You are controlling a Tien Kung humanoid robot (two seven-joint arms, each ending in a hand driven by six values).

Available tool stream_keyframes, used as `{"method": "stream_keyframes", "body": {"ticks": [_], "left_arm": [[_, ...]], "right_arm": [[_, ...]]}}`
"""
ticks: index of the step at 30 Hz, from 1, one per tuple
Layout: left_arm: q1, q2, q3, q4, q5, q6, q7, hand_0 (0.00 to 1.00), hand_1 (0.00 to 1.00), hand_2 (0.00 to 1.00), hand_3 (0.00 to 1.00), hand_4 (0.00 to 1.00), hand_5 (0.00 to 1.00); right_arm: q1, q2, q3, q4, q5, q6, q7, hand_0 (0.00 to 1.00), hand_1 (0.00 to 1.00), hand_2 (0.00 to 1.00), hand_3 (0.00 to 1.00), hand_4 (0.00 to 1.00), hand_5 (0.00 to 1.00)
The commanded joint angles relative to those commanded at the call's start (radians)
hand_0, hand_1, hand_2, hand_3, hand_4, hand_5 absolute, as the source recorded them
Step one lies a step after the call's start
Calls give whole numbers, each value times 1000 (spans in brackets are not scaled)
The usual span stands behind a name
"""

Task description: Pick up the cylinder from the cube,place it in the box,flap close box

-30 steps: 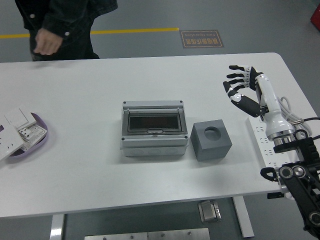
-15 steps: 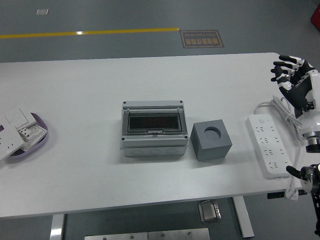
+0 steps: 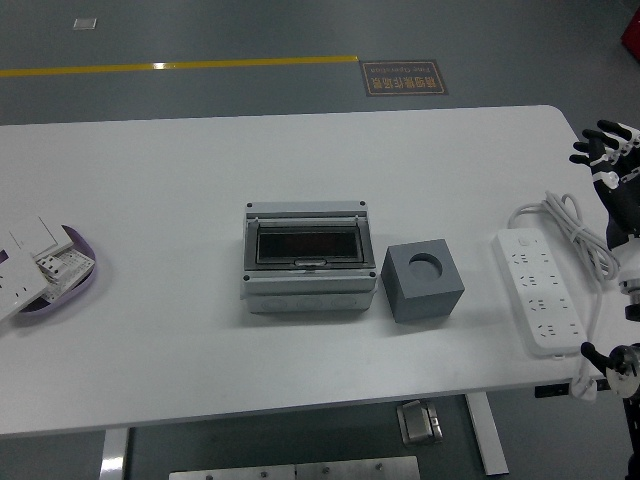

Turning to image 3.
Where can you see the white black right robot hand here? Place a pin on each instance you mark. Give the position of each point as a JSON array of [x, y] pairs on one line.
[[622, 200]]

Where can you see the grey electrical box clear lid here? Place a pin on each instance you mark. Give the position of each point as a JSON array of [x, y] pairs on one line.
[[305, 290]]

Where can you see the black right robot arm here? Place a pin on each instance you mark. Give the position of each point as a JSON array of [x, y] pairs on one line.
[[625, 370]]

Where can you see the grey cube with round hole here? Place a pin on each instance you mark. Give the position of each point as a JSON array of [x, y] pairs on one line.
[[425, 300]]

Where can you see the metal floor outlet box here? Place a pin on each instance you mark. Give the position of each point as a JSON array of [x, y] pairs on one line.
[[419, 422]]

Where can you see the white power strip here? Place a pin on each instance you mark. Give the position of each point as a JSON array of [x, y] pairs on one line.
[[542, 290]]

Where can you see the red object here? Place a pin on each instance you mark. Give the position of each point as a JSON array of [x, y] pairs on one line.
[[631, 30]]

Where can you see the black table controller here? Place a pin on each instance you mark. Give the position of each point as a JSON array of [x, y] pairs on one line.
[[552, 391]]

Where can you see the brown floor sign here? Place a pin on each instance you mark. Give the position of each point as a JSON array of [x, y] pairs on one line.
[[404, 78]]

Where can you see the white table leg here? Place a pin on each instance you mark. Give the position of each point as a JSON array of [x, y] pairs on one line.
[[113, 455], [487, 435]]

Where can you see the purple tray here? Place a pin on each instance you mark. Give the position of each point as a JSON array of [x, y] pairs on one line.
[[84, 245]]

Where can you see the white perforated panel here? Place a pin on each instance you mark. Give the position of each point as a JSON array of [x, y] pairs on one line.
[[77, 265]]

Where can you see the small metal floor plate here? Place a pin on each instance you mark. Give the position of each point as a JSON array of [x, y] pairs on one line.
[[84, 23]]

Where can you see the small white socket module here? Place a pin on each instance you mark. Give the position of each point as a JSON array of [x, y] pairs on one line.
[[51, 266]]

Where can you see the grey metal base plate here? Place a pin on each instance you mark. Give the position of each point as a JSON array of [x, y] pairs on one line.
[[295, 470]]

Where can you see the white switch panel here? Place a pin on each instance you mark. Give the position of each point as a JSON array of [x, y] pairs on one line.
[[35, 235]]

